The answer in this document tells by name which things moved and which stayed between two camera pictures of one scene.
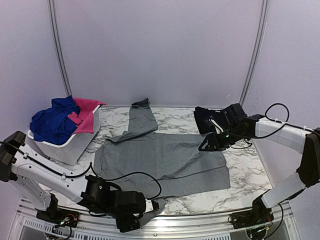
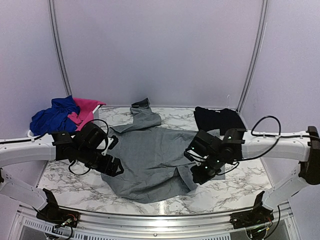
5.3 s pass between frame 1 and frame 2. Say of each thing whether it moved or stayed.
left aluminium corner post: stayed
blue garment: stayed
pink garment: stayed
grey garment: moved
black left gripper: moved
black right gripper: moved
